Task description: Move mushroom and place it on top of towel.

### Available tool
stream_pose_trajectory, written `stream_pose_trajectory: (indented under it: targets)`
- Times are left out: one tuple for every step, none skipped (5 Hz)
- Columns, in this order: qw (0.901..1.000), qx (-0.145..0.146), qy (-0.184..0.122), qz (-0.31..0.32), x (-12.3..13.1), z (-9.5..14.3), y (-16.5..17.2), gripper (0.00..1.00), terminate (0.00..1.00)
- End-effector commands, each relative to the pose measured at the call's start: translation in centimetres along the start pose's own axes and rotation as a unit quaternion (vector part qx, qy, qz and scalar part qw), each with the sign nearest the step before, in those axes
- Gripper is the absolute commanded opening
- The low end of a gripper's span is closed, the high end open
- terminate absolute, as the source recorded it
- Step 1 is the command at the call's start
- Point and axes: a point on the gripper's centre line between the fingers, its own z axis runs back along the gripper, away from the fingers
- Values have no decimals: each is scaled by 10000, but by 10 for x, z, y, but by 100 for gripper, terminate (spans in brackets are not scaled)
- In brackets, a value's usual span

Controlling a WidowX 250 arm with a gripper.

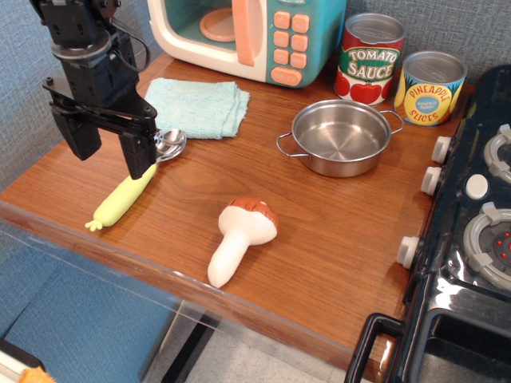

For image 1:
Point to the plush brown white mushroom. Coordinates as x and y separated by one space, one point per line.
245 222

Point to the tomato sauce can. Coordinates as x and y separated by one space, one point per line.
371 46

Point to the black toy stove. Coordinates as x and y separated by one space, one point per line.
456 326

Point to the pineapple slices can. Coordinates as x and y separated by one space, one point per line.
429 87

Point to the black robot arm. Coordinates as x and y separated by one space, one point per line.
86 32

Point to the orange plush item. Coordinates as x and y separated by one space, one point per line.
35 375

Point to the spoon with yellow-green handle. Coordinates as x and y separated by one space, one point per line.
169 145

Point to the teal toy microwave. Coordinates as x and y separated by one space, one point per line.
285 43

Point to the light blue folded towel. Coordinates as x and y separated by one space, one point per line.
206 111

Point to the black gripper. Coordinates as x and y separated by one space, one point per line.
103 96

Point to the small stainless steel pot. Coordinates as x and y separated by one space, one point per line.
340 138

